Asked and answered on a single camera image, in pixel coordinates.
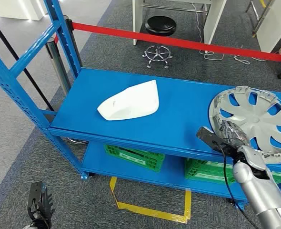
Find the black round stool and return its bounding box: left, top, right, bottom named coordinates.
left=142, top=16, right=177, bottom=69

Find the white floor cable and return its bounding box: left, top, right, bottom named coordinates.
left=191, top=3, right=267, bottom=65

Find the white plastic mirror cover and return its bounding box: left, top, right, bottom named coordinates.
left=97, top=79, right=160, bottom=121

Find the black barrier belt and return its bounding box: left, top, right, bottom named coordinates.
left=0, top=14, right=55, bottom=112

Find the green plastic crate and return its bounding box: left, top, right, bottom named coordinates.
left=185, top=158, right=281, bottom=186
left=104, top=145, right=165, bottom=173

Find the red barrier belt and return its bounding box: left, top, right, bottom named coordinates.
left=55, top=22, right=281, bottom=64

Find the clear plastic hand wrap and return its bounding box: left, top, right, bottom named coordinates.
left=220, top=121, right=250, bottom=148

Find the black stanchion post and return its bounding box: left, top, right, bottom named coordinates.
left=66, top=18, right=83, bottom=69

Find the chrome stanchion post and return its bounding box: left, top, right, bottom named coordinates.
left=45, top=36, right=89, bottom=146

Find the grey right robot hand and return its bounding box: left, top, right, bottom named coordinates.
left=216, top=120, right=250, bottom=156

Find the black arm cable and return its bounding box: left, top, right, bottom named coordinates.
left=212, top=140, right=260, bottom=229

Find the white desk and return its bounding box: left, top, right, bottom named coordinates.
left=132, top=0, right=227, bottom=46

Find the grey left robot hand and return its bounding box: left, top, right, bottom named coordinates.
left=27, top=189, right=55, bottom=229

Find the white display platform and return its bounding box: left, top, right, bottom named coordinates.
left=0, top=0, right=48, bottom=21

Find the silver plastic wheel hubcap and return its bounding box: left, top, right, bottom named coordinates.
left=208, top=86, right=281, bottom=165

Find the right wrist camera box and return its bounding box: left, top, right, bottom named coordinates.
left=196, top=126, right=219, bottom=148

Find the blue metal shelf rack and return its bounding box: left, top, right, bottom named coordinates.
left=0, top=0, right=281, bottom=211

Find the white cabinet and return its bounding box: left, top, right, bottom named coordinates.
left=256, top=0, right=281, bottom=53

